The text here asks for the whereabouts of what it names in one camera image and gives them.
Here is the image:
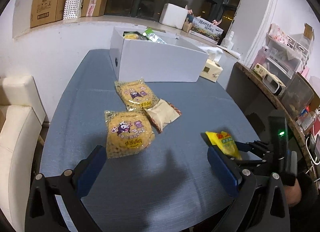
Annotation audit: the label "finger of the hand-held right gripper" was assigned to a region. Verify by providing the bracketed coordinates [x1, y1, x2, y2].
[235, 141, 273, 154]
[226, 155, 277, 170]

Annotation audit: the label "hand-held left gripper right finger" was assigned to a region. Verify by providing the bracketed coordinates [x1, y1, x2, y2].
[207, 145, 290, 232]

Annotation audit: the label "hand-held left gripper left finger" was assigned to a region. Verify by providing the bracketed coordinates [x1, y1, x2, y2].
[25, 145, 107, 232]

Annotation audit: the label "bright yellow snack packet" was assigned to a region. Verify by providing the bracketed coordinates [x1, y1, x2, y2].
[205, 131, 242, 160]

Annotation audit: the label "white cardboard box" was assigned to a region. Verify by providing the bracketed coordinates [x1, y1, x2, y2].
[109, 27, 209, 83]

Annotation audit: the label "green seaweed snack packet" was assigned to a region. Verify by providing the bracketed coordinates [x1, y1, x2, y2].
[142, 28, 167, 45]

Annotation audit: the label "person's right forearm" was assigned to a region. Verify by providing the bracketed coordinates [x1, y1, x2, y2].
[287, 172, 320, 232]

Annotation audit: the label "person's right hand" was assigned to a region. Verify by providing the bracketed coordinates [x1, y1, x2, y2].
[284, 184, 303, 208]

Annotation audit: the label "clear acrylic box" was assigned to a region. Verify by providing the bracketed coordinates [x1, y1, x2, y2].
[280, 72, 315, 117]

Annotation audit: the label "yellow biscuit packet cow print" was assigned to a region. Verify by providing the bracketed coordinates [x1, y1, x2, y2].
[104, 109, 155, 159]
[114, 78, 160, 111]

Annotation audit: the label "wooden-edged side table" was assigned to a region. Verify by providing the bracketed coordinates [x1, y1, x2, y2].
[226, 61, 320, 180]

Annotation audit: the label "white device dark screen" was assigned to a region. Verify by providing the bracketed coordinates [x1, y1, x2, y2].
[261, 73, 287, 95]

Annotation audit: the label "blue-grey tablecloth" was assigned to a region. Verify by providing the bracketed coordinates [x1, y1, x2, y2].
[39, 49, 262, 232]

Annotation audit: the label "small cream device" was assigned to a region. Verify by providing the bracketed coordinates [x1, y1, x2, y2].
[252, 63, 270, 77]

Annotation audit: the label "beige tissue box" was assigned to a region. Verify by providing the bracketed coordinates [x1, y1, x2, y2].
[199, 59, 223, 83]

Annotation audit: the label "cream sofa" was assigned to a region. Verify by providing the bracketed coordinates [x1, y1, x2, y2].
[0, 75, 47, 225]

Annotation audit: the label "beige snack packet orange edges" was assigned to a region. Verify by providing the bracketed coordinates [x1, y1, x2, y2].
[144, 99, 182, 134]

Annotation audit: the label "white desktop storage organizer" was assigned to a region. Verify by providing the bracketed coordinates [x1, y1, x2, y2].
[255, 23, 314, 80]

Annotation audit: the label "white plastic bottle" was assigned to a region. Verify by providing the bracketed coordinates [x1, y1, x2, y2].
[221, 31, 235, 50]

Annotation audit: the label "landscape printed carton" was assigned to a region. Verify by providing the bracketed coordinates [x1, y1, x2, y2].
[182, 9, 224, 45]

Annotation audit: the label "white foam box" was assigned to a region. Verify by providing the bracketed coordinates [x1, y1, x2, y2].
[159, 3, 188, 29]

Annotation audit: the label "small open cardboard box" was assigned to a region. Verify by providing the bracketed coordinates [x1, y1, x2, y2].
[81, 0, 109, 17]

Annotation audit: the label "white cable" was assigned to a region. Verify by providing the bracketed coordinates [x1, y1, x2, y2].
[304, 134, 320, 167]

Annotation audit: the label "brown cardboard wall tag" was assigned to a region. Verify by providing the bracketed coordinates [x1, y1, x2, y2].
[304, 23, 315, 40]

